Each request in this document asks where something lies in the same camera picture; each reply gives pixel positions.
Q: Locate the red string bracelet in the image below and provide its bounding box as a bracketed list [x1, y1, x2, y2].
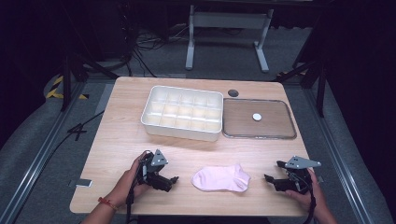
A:
[97, 196, 120, 212]

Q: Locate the grey metal stand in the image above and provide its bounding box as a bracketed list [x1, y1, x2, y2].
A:
[185, 4, 276, 74]

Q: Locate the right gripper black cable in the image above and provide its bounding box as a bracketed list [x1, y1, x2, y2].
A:
[303, 176, 318, 224]

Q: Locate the person's left hand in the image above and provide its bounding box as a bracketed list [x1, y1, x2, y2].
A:
[106, 150, 151, 207]

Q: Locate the aluminium floor rail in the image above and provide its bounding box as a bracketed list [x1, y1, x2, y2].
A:
[302, 88, 375, 224]
[0, 81, 86, 224]

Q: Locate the person's right hand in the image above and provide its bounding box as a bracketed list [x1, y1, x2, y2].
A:
[284, 168, 326, 217]

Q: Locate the black metal stand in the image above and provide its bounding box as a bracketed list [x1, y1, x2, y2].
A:
[273, 57, 329, 119]
[60, 29, 120, 113]

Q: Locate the yellow black striped floor tape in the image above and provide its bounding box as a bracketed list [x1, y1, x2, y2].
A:
[45, 75, 90, 101]

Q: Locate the pink sock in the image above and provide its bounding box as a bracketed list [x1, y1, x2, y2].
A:
[191, 163, 252, 193]

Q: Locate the black floor cable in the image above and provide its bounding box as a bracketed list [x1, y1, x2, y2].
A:
[46, 109, 106, 166]

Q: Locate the white compartment storage box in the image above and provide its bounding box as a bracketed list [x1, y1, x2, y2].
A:
[140, 85, 225, 143]

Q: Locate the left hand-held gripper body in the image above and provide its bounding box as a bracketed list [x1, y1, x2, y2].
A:
[138, 148, 173, 191]

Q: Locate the black floor tape mark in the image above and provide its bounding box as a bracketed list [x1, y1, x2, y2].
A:
[66, 122, 89, 142]

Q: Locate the bundle of floor cables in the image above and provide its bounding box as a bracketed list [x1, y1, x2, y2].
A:
[123, 21, 190, 77]

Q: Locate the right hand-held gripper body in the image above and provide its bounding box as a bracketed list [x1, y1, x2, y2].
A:
[274, 155, 322, 196]

